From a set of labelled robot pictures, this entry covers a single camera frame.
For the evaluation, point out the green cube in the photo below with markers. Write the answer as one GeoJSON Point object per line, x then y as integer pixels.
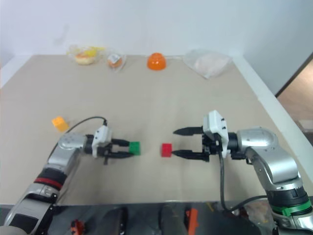
{"type": "Point", "coordinates": [135, 148]}

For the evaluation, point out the orange-yellow cube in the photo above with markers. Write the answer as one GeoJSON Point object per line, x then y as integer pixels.
{"type": "Point", "coordinates": [60, 123]}

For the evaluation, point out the orange plastic bowl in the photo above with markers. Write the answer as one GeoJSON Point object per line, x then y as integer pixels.
{"type": "Point", "coordinates": [156, 61]}

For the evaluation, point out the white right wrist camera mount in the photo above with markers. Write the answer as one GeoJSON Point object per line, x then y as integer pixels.
{"type": "Point", "coordinates": [216, 122]}

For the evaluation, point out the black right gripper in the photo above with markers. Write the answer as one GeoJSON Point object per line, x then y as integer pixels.
{"type": "Point", "coordinates": [210, 145]}

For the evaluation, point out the red cube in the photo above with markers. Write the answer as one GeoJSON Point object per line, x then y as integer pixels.
{"type": "Point", "coordinates": [166, 149]}

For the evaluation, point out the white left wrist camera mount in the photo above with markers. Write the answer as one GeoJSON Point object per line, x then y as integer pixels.
{"type": "Point", "coordinates": [102, 137]}

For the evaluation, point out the tall red-orange clamp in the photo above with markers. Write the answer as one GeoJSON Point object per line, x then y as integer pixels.
{"type": "Point", "coordinates": [192, 218]}

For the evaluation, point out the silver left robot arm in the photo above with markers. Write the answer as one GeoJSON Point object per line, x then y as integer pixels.
{"type": "Point", "coordinates": [66, 145]}

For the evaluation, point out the clear bag with yellow bread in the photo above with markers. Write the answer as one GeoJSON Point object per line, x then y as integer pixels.
{"type": "Point", "coordinates": [85, 55]}

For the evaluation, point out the beige box on floor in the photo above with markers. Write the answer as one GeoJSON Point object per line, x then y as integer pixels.
{"type": "Point", "coordinates": [306, 126]}

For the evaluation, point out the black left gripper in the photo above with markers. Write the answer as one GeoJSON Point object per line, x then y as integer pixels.
{"type": "Point", "coordinates": [105, 152]}

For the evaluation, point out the small bag with orange bun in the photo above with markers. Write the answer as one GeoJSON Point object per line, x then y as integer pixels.
{"type": "Point", "coordinates": [115, 61]}

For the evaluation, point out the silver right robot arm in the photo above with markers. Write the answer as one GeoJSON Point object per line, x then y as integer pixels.
{"type": "Point", "coordinates": [269, 147]}

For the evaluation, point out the brown wooden door panel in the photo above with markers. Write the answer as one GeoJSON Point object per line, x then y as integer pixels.
{"type": "Point", "coordinates": [297, 80]}

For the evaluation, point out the clear bag with white contents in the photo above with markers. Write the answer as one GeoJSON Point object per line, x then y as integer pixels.
{"type": "Point", "coordinates": [207, 63]}

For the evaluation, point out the small red-orange clamp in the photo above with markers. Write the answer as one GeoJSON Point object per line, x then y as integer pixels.
{"type": "Point", "coordinates": [77, 226]}

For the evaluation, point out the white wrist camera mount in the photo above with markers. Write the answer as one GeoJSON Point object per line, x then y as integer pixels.
{"type": "Point", "coordinates": [102, 137]}
{"type": "Point", "coordinates": [216, 122]}

